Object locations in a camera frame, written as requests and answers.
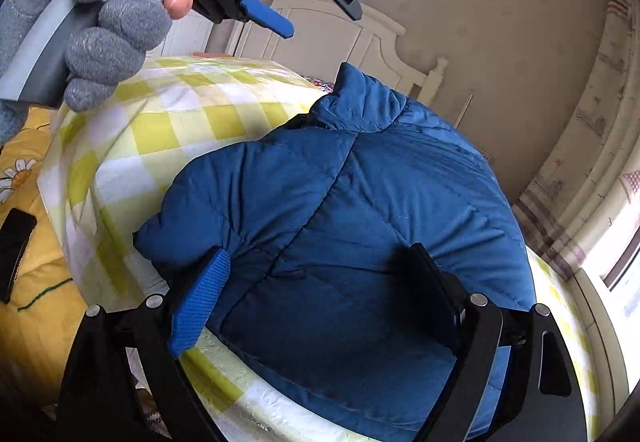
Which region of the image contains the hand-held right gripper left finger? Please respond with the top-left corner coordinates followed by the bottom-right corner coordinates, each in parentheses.
top-left (55, 247), bottom-right (232, 442)

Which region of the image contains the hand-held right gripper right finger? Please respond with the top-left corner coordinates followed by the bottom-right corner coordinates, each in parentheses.
top-left (407, 242), bottom-right (588, 442)

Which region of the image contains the blue puffer jacket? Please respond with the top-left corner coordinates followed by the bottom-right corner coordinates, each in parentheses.
top-left (132, 62), bottom-right (538, 430)

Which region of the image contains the person's left hand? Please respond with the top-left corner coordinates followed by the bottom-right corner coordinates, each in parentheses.
top-left (0, 0), bottom-right (196, 148)

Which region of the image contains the white bed headboard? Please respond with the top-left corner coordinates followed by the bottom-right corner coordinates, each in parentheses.
top-left (232, 0), bottom-right (448, 105)

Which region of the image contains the white wardrobe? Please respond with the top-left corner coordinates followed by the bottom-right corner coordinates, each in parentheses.
top-left (145, 12), bottom-right (216, 58)

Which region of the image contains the yellow-green checkered quilt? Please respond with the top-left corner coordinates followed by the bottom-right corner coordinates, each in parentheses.
top-left (37, 54), bottom-right (601, 442)

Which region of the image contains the yellow floral bedsheet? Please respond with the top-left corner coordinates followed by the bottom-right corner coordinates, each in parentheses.
top-left (0, 104), bottom-right (146, 423)

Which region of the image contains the thin white stick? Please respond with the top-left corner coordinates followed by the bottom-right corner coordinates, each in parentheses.
top-left (456, 93), bottom-right (474, 127)

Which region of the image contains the window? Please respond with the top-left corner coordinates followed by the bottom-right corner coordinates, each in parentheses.
top-left (600, 222), bottom-right (640, 293)

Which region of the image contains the black phone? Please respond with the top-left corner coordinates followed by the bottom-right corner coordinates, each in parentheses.
top-left (0, 208), bottom-right (38, 305)

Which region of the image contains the striped printed curtain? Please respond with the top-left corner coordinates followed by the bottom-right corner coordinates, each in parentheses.
top-left (512, 0), bottom-right (640, 283)

